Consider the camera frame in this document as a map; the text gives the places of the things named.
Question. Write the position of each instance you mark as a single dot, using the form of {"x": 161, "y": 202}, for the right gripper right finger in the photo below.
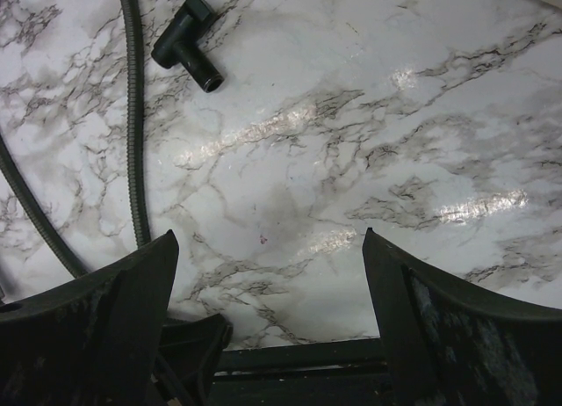
{"x": 450, "y": 342}

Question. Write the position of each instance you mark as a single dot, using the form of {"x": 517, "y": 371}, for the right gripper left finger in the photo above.
{"x": 93, "y": 340}

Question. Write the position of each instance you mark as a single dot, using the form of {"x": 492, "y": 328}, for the black T-shaped fitting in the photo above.
{"x": 178, "y": 44}

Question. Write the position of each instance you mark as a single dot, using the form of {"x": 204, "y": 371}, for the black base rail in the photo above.
{"x": 194, "y": 367}

